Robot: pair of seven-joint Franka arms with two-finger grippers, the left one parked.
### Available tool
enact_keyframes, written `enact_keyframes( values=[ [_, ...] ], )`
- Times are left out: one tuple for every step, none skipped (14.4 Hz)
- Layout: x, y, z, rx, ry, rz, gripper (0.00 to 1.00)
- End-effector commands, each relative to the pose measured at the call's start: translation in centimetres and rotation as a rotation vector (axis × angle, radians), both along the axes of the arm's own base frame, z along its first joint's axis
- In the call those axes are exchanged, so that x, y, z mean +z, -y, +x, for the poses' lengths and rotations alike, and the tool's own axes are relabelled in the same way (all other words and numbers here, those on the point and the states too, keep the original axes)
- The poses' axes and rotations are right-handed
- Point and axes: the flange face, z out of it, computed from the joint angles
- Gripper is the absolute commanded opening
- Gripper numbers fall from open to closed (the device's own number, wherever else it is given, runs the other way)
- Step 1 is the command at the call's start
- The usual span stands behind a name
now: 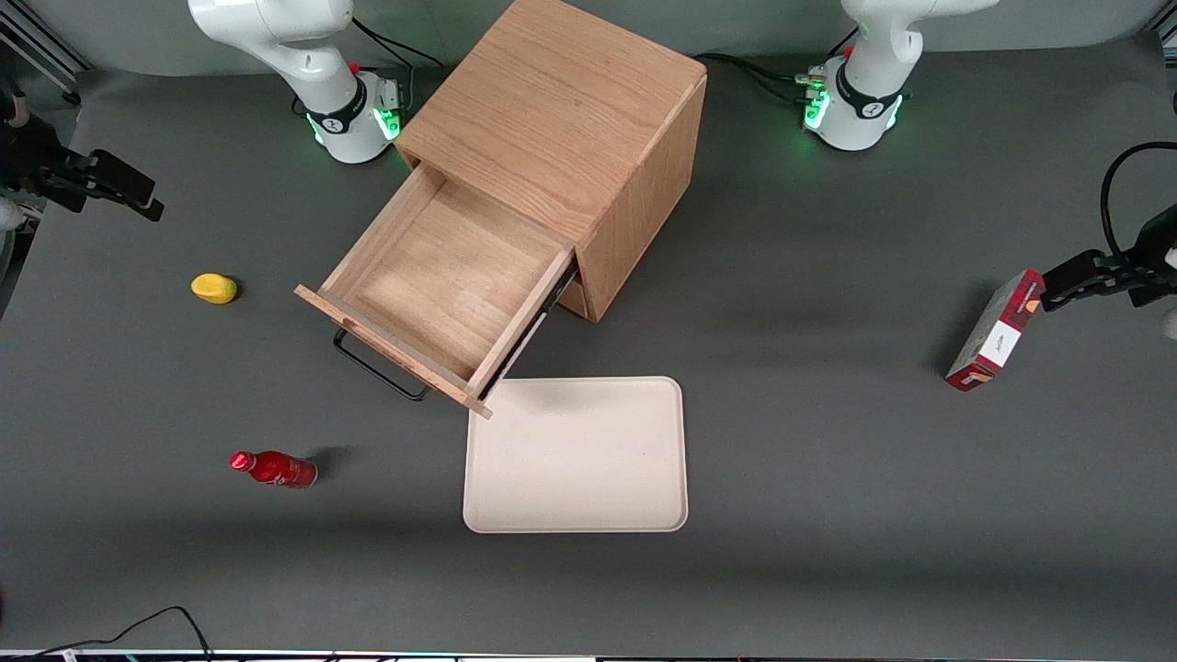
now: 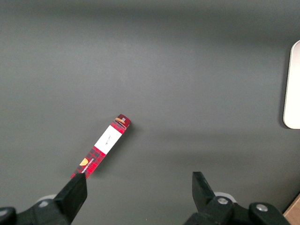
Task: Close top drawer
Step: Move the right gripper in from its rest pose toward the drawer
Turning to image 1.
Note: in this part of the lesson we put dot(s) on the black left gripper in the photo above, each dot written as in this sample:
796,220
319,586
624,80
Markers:
1155,254

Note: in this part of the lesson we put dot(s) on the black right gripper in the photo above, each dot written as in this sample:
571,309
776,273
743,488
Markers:
32,156

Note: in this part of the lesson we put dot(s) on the light wooden drawer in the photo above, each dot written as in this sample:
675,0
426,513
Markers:
441,276

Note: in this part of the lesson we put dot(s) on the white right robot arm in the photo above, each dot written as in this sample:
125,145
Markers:
303,55

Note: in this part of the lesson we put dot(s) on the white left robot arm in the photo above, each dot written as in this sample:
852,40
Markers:
874,83

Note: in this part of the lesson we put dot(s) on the red and white carton box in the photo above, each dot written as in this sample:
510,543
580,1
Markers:
998,336

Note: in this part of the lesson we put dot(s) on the yellow toy lemon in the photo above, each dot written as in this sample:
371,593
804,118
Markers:
213,289

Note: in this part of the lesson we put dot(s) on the red bottle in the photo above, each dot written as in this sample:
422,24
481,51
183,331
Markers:
276,469

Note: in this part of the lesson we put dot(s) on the light wooden cabinet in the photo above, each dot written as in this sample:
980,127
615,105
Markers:
552,110

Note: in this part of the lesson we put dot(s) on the beige plastic tray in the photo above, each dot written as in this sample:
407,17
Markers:
575,455

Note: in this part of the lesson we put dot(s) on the aluminium frame profile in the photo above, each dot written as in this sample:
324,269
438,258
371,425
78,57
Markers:
37,55
1163,32

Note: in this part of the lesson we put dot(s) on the black drawer slide rail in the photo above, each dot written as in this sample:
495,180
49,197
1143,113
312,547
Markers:
558,292

